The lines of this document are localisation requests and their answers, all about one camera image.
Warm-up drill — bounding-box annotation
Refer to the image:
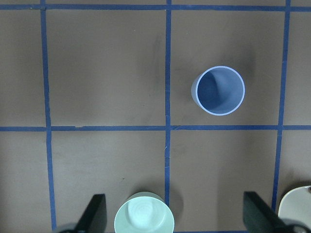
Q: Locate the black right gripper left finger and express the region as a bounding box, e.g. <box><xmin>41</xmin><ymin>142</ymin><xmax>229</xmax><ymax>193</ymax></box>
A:
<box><xmin>75</xmin><ymin>194</ymin><xmax>106</xmax><ymax>233</ymax></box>

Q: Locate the light blue plastic cup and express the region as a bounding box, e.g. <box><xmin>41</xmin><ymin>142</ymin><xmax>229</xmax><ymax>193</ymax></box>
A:
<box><xmin>190</xmin><ymin>66</ymin><xmax>245</xmax><ymax>116</ymax></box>

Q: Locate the mint green bowl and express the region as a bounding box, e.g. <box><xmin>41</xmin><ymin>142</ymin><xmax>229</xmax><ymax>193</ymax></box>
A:
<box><xmin>114</xmin><ymin>192</ymin><xmax>175</xmax><ymax>233</ymax></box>

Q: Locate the cream white toaster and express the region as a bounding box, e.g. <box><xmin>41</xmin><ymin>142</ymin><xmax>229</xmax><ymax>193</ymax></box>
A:
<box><xmin>278</xmin><ymin>185</ymin><xmax>311</xmax><ymax>229</ymax></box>

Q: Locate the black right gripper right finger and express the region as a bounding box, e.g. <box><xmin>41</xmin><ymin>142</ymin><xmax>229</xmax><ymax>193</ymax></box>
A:
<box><xmin>243</xmin><ymin>191</ymin><xmax>287</xmax><ymax>233</ymax></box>

